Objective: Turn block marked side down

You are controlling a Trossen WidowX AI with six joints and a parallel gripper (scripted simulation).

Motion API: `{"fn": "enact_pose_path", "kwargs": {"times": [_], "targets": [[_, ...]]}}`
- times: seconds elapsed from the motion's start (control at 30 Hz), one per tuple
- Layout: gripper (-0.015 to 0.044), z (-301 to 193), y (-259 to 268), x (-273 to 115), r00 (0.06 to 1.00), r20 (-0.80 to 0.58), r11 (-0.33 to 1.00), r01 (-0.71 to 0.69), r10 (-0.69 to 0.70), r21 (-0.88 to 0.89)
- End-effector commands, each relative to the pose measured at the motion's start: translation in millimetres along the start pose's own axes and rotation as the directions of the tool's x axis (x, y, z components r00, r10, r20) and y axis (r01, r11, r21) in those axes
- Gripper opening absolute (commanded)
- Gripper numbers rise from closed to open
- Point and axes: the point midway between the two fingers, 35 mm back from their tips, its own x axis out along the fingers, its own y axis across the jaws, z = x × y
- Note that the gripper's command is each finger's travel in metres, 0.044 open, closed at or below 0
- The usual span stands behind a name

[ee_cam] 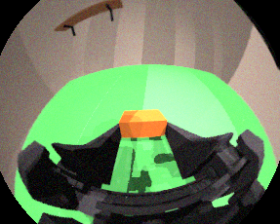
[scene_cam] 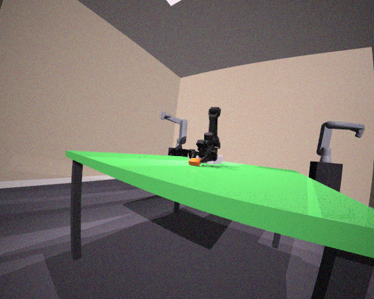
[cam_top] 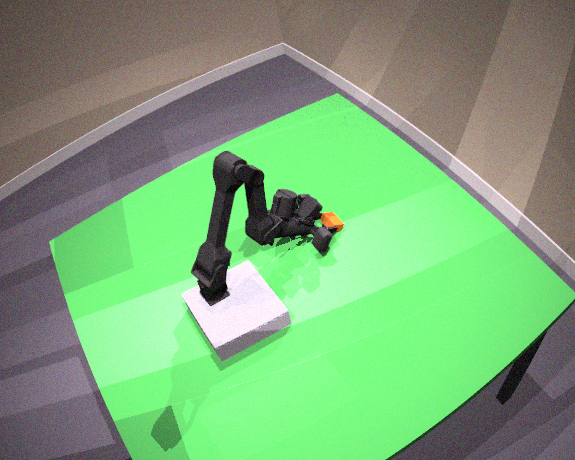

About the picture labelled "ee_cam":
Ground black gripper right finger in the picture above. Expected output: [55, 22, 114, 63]
[164, 123, 234, 181]

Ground orange block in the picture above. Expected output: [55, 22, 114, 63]
[119, 109, 168, 138]

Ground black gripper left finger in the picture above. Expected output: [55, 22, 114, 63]
[50, 124, 123, 186]

